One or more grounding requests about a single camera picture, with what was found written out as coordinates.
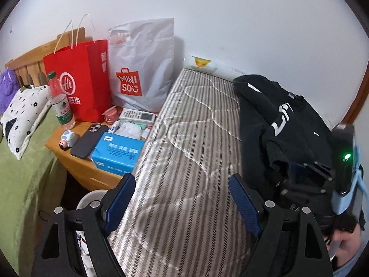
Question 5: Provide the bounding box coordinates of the striped bed mattress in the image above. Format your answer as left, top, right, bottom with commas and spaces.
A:
108, 68, 289, 277

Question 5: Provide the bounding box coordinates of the black t-shirt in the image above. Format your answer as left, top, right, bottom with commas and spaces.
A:
232, 74, 336, 231

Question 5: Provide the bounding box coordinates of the clear water bottle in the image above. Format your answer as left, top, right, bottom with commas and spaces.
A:
47, 72, 76, 131

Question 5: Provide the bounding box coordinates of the small toy figurine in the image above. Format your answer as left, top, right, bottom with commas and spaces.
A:
59, 131, 78, 151

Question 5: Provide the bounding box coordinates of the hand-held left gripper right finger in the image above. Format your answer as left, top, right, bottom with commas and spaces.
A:
228, 174, 335, 277

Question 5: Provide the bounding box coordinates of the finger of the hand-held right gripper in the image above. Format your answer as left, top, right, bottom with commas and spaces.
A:
288, 160, 336, 181
275, 179, 329, 208

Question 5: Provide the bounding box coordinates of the blue tissue box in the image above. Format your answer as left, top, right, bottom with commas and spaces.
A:
92, 133, 145, 176

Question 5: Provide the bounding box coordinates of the red paper bag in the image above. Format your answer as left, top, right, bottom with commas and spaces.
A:
43, 14, 112, 123

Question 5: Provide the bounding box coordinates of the white patterned pillow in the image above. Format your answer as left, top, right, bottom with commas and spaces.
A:
184, 54, 231, 77

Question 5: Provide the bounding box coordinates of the white floral pillow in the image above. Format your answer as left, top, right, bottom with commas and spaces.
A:
0, 85, 53, 161

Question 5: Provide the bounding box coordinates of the crumpled white tissue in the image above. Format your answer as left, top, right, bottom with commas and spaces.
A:
114, 121, 145, 140

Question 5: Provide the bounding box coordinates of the person's right hand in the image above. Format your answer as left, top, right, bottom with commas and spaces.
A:
331, 231, 364, 269

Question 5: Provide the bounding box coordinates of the green blanket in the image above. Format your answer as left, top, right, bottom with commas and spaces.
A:
0, 104, 68, 266

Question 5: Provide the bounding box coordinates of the white plastic shopping bag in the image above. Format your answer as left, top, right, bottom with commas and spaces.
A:
108, 18, 175, 114

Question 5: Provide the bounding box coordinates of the white bin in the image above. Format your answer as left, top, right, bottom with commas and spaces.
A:
75, 190, 108, 211

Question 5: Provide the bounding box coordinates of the wooden headboard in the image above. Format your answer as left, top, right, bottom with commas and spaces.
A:
6, 27, 87, 87

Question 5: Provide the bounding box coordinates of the dark smartphone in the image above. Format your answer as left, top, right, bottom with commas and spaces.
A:
70, 123, 109, 159

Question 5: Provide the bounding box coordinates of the white remote control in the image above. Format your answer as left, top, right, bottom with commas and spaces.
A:
119, 108, 157, 122

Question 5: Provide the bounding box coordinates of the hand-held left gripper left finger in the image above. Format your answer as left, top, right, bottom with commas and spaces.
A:
31, 173, 137, 277

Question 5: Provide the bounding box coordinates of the wooden nightstand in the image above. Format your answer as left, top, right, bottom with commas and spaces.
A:
45, 121, 158, 192

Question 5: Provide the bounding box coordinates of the purple plush toy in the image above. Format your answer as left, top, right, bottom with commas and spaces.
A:
0, 69, 19, 115

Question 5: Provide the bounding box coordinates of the brown wooden door frame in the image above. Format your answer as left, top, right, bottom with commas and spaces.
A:
342, 91, 369, 127

